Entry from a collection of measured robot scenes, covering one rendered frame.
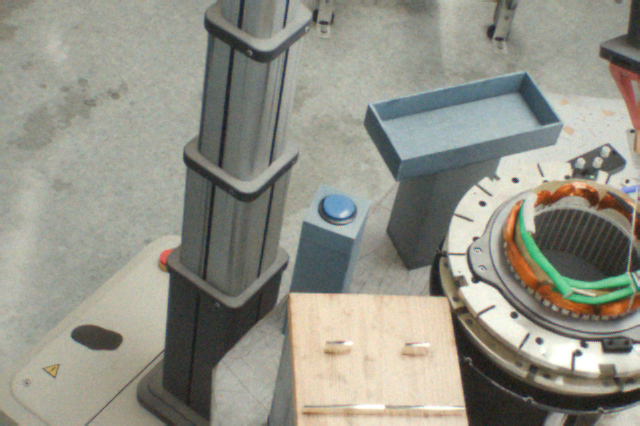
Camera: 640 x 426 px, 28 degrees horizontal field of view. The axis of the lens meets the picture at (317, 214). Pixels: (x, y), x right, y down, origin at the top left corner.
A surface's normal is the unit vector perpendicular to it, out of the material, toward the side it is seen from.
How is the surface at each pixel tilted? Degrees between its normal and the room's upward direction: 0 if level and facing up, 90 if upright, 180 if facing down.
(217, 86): 90
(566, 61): 0
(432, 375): 0
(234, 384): 0
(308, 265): 90
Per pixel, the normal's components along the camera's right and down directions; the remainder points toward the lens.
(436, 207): 0.38, 0.74
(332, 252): -0.33, 0.70
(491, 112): 0.13, -0.64
